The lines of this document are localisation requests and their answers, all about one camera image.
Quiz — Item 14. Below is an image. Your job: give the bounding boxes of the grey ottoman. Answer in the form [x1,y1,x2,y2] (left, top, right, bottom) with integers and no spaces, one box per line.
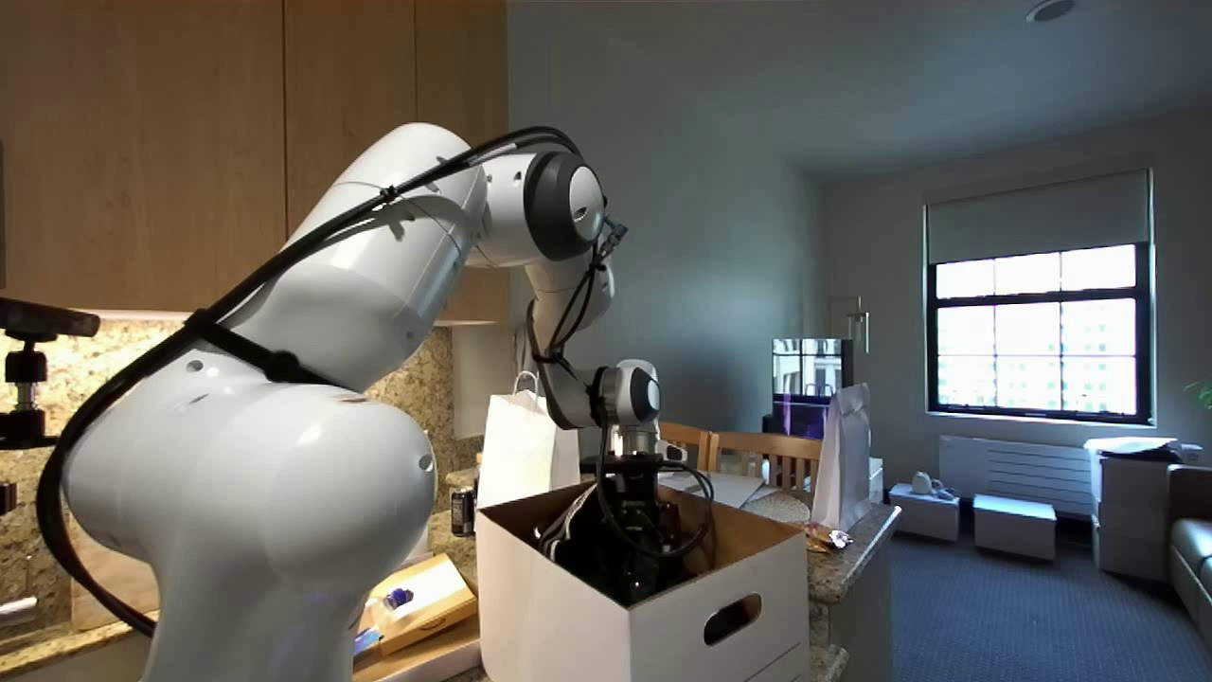
[974,497,1055,559]
[890,486,958,543]

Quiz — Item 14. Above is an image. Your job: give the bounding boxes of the white radiator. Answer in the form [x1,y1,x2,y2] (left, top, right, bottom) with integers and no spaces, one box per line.
[940,437,1093,516]

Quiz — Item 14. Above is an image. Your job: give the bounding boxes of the white cardboard box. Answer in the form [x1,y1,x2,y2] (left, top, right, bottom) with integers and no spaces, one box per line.
[477,486,811,682]

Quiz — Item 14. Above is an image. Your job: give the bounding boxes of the dark striped clothing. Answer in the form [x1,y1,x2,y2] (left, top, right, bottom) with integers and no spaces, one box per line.
[534,486,712,605]

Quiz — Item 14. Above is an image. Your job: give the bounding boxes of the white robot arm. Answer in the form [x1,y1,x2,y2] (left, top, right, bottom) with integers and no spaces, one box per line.
[37,121,659,682]

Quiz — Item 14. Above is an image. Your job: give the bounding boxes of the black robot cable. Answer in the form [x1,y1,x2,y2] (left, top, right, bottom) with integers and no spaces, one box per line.
[32,121,622,638]

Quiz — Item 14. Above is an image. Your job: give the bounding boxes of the clear plastic bag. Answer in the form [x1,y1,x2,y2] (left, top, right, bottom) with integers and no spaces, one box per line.
[815,387,869,530]

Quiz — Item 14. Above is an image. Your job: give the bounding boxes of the wooden chair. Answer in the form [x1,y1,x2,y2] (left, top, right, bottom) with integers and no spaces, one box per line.
[659,422,820,497]

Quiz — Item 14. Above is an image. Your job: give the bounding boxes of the yellow book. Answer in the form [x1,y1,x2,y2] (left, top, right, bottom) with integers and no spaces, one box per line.
[359,553,477,655]

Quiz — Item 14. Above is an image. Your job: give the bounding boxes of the window with black frame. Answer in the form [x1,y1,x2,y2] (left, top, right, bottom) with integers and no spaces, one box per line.
[929,243,1150,424]

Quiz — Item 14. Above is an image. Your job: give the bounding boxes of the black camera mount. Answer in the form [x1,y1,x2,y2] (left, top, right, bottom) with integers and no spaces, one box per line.
[0,295,97,451]

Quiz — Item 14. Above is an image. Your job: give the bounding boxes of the white roller blind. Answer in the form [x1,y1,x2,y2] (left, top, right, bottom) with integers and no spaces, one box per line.
[922,169,1153,264]

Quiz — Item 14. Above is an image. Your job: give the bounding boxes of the wooden wall cabinets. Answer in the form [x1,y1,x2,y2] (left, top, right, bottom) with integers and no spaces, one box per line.
[0,0,508,309]

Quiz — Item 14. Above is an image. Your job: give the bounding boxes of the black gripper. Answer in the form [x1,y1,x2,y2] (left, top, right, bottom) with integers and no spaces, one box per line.
[599,454,659,530]

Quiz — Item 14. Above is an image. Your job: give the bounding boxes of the white paper bag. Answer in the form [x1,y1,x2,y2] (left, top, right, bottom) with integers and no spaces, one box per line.
[477,372,579,507]

